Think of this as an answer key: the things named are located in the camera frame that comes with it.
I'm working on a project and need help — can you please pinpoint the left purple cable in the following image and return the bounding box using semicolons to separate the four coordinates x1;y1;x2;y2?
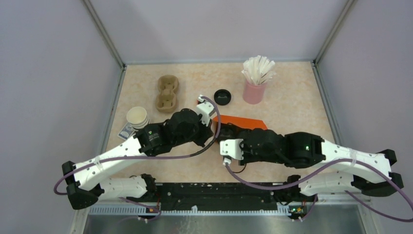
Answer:
53;96;222;196

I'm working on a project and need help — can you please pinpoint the stack of paper cups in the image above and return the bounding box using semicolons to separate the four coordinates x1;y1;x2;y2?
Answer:
126;106;150;130

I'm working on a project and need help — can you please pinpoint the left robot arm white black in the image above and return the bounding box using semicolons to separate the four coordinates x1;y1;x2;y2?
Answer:
54;104;218;210

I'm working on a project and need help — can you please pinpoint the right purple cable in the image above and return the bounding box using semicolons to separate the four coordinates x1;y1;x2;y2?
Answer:
224;158;413;223

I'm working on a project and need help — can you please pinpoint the black cup lid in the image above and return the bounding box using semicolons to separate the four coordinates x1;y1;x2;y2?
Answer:
213;89;232;106

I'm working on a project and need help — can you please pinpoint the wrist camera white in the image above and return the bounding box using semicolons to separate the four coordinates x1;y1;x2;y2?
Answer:
220;139;244;166
195;95;218;127

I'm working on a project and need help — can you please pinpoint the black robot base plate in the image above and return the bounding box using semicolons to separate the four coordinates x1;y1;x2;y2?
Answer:
150;183;315;211

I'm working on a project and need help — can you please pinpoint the bundle of white wrapped straws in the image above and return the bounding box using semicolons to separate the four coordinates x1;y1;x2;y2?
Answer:
241;55;277;86

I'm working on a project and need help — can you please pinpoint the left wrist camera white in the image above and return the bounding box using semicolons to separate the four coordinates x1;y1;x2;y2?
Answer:
195;95;218;127

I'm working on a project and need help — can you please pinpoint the brown pulp cup carrier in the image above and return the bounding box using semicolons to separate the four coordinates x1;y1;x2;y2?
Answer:
155;75;179;113

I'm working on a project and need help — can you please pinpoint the purple cable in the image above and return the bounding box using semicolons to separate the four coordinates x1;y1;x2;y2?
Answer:
53;96;222;196
224;158;413;223

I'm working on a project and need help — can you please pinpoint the pink straw holder cup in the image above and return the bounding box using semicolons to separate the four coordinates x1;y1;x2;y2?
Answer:
243;80;267;105

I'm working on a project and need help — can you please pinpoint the orange paper bag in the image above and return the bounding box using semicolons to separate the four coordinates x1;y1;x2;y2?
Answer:
220;115;268;130

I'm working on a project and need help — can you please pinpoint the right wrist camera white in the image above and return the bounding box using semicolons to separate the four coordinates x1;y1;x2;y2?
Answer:
220;139;244;166

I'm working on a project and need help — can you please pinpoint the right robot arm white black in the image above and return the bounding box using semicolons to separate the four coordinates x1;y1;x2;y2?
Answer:
231;129;404;201

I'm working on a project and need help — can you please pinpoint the white toothed cable rail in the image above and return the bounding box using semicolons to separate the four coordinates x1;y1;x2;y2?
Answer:
89;204;291;216

